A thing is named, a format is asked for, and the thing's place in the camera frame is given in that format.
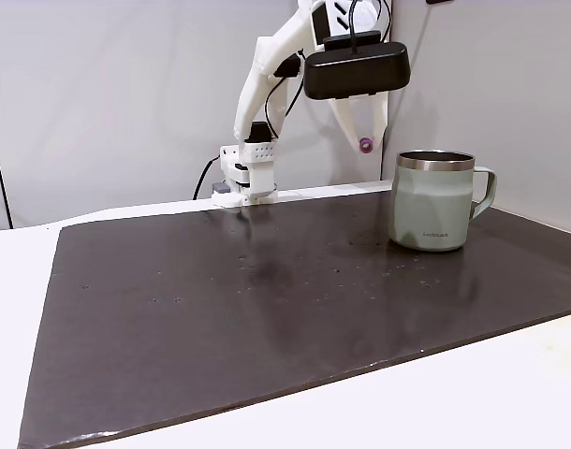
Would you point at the purple ribbed pen grip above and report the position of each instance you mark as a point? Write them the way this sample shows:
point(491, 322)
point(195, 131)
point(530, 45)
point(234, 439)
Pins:
point(365, 145)

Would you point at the pale green steel-rimmed mug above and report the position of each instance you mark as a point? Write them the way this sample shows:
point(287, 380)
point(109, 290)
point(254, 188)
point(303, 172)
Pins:
point(428, 210)

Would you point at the small grey connector block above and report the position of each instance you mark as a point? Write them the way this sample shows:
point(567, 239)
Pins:
point(220, 188)

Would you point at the dark grey table mat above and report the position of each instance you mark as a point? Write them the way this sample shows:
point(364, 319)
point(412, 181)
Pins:
point(267, 304)

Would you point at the black oval camera box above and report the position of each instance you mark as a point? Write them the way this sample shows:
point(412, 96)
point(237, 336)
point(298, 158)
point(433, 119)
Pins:
point(358, 70)

